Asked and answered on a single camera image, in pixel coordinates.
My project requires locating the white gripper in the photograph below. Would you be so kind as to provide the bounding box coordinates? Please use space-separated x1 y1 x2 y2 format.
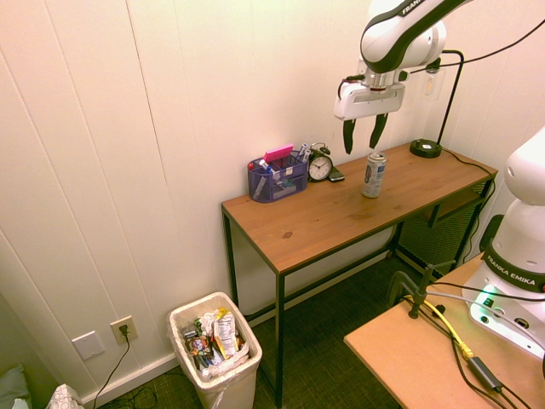
332 72 406 155

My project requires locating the silver drink can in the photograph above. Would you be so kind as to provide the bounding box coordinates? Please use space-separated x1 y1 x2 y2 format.
361 151 388 199

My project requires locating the white trash bin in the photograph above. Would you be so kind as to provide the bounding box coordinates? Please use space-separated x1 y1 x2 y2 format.
167 291 264 409

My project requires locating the black twin bell alarm clock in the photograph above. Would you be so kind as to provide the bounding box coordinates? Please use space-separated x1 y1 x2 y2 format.
307 141 334 183

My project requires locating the black desk lamp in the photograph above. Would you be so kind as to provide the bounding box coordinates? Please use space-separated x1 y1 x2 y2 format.
409 49 465 159

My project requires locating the pink sticky note pad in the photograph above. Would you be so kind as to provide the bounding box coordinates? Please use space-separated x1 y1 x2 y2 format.
263 143 295 164

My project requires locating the blue mesh desk organizer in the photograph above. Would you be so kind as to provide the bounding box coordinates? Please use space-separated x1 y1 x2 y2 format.
247 150 310 204

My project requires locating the black table clamp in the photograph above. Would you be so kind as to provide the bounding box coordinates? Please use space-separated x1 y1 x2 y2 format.
385 261 456 320

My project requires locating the light wooden robot table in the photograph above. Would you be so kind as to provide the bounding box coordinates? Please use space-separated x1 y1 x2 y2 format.
343 251 545 409

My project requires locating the yellow snack bag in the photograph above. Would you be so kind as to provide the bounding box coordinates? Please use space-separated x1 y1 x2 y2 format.
212 308 240 358

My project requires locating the crumpled white paper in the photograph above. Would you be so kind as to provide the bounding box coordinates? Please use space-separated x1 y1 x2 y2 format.
198 309 222 337

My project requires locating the colourful candy wrapper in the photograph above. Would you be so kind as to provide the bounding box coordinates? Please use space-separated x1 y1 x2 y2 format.
184 335 213 357

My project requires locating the white patterned tissue box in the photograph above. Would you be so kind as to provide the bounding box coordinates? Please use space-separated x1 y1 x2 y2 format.
44 383 85 409

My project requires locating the grey cushion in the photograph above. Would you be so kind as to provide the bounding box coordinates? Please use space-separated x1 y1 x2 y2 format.
0 362 32 409

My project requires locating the wooden desk with black frame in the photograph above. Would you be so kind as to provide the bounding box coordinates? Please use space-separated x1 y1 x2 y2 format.
221 141 499 409

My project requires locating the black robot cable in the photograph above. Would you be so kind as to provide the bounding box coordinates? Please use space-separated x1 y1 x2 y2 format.
406 12 545 74

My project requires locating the grey cable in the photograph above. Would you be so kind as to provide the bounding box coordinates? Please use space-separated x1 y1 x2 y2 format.
425 290 545 337

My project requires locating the yellow ethernet cable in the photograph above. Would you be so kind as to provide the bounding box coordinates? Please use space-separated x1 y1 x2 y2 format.
402 294 475 358

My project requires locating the black cable adapter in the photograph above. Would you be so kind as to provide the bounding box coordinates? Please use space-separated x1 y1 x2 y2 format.
466 355 505 393

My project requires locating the beige wall power outlet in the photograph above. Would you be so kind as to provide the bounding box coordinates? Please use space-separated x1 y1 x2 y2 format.
109 314 140 346

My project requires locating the black power cord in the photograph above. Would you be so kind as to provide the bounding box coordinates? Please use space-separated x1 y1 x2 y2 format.
90 325 148 409

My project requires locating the white blank wall plate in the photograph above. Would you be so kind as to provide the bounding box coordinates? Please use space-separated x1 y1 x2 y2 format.
71 330 106 361

